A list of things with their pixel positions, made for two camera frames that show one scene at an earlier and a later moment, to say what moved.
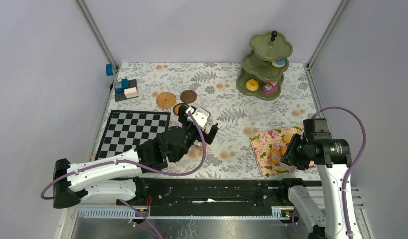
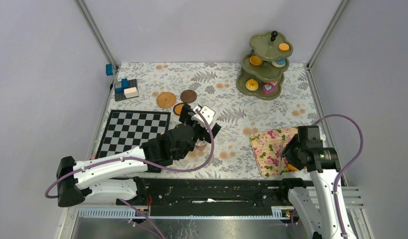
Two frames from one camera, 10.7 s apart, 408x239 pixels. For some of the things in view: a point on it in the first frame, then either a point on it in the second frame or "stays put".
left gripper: [208, 138] stays put
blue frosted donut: [279, 62] stays put
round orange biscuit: [287, 138] -> [283, 47]
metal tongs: [292, 168] -> [282, 171]
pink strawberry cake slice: [270, 82] stays put
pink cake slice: [268, 88] stays put
